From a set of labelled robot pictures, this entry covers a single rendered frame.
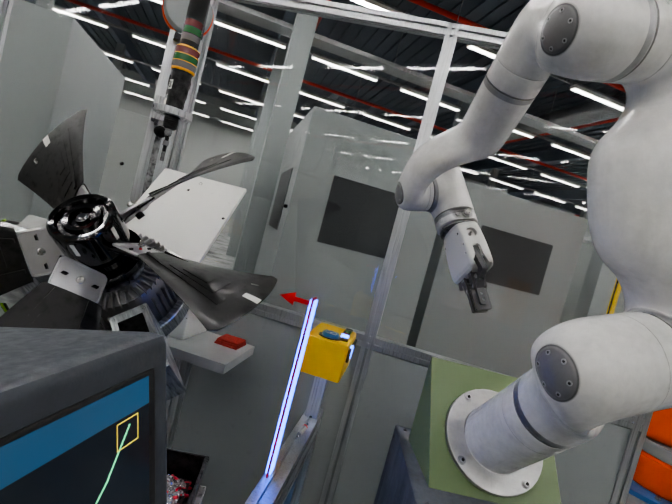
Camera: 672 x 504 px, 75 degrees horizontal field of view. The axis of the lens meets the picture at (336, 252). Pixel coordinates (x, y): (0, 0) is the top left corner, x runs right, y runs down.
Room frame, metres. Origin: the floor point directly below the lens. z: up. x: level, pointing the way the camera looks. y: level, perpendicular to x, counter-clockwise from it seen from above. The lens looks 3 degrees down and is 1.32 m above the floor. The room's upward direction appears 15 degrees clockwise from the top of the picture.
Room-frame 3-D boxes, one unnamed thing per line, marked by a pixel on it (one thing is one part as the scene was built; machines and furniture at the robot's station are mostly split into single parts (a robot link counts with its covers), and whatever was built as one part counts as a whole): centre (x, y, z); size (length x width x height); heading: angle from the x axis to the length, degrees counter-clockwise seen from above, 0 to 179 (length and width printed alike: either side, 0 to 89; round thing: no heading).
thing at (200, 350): (1.39, 0.38, 0.84); 0.36 x 0.24 x 0.03; 81
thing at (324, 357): (1.06, -0.04, 1.02); 0.16 x 0.10 x 0.11; 171
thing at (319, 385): (1.06, -0.04, 0.92); 0.03 x 0.03 x 0.12; 81
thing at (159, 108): (0.83, 0.36, 1.49); 0.09 x 0.07 x 0.10; 26
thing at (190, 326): (1.43, 0.45, 0.91); 0.17 x 0.16 x 0.11; 171
